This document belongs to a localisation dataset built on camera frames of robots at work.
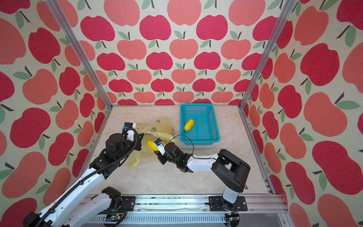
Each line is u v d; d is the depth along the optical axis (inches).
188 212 47.9
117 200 26.1
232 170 18.4
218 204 28.8
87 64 36.8
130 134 25.6
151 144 31.3
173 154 25.7
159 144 28.3
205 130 41.2
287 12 27.8
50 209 15.9
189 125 40.9
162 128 34.5
